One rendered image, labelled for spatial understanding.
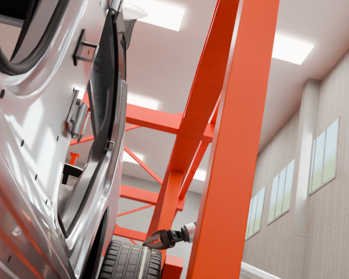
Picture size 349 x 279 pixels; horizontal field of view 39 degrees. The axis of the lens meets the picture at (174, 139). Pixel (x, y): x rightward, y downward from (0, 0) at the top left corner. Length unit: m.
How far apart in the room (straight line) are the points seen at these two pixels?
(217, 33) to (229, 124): 1.90
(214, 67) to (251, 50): 2.02
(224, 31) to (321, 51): 6.04
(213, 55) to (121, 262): 2.29
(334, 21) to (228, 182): 7.32
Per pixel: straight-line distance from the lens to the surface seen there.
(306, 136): 9.68
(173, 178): 6.25
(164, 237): 2.33
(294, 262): 8.83
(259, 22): 2.17
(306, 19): 8.94
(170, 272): 2.05
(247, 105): 1.94
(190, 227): 2.34
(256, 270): 2.51
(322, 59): 9.82
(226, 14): 3.55
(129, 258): 2.06
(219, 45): 3.83
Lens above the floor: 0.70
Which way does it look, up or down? 25 degrees up
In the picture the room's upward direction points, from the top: 13 degrees clockwise
